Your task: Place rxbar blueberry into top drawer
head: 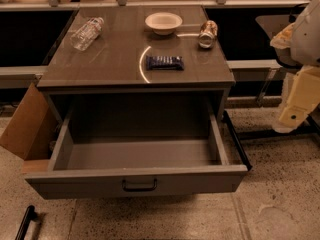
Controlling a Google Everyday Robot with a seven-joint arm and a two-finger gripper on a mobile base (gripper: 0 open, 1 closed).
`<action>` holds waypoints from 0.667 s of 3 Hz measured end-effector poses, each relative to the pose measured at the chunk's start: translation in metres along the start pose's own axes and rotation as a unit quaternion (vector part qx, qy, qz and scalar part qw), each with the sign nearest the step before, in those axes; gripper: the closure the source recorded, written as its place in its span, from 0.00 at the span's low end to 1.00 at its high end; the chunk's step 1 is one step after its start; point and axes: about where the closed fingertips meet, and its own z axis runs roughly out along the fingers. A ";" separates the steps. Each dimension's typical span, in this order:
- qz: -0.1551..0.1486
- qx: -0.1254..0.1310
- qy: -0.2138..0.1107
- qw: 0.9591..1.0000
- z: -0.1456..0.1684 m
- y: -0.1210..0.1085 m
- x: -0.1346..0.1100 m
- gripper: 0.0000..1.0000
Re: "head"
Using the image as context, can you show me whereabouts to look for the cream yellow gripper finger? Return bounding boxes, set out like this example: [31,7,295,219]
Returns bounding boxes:
[272,66,320,133]

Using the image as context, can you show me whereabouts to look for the blue rxbar wrapper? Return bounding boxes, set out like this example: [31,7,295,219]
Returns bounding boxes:
[146,56,184,71]

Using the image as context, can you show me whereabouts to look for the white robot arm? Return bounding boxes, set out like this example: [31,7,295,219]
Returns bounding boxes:
[270,0,320,133]

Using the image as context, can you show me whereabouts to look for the grey cabinet counter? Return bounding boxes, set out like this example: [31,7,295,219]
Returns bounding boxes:
[38,5,235,117]

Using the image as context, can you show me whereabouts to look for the open grey top drawer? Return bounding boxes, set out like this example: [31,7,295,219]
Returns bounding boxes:
[25,95,248,199]

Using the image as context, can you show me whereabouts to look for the dark chair at right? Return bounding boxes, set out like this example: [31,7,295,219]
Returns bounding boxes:
[256,15,301,69]

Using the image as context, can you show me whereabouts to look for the white bowl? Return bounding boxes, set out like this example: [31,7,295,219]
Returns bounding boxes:
[145,12,183,36]

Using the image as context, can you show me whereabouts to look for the clear plastic water bottle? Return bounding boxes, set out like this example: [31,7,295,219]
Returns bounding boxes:
[70,17,104,51]

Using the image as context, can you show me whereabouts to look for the brown cardboard panel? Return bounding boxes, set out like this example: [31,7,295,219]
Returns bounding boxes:
[0,84,58,160]

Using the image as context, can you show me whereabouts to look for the black bar on floor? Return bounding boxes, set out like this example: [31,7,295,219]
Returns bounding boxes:
[15,205,38,240]

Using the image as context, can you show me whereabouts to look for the black drawer slide rail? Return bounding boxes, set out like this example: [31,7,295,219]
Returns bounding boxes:
[223,110,252,171]

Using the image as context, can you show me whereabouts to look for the black drawer handle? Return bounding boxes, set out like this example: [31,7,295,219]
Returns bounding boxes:
[122,179,158,193]

